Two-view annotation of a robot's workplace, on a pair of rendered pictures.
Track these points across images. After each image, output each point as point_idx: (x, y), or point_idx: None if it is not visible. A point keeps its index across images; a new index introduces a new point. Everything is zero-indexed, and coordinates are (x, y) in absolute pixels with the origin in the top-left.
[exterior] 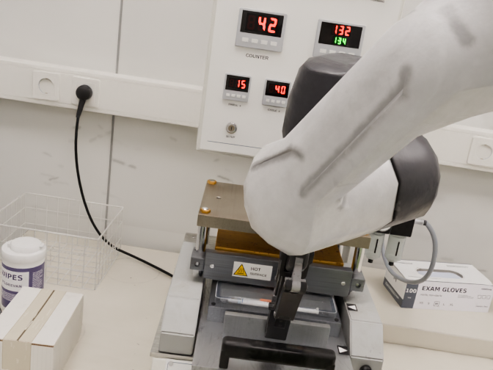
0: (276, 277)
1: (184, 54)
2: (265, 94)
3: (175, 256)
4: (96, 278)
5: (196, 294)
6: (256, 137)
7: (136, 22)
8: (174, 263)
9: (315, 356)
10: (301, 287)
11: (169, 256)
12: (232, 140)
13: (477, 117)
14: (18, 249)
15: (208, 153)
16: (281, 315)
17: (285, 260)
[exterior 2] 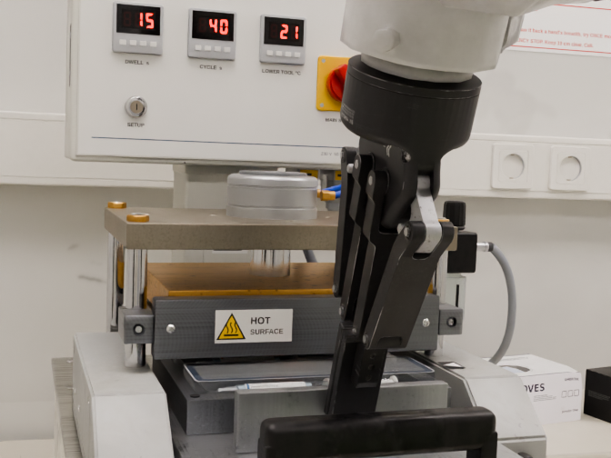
0: (336, 284)
1: None
2: (192, 36)
3: (15, 445)
4: None
5: (153, 386)
6: (185, 122)
7: None
8: (18, 456)
9: (457, 420)
10: (443, 229)
11: (2, 447)
12: (139, 132)
13: (489, 119)
14: None
15: (56, 236)
16: (384, 334)
17: (382, 203)
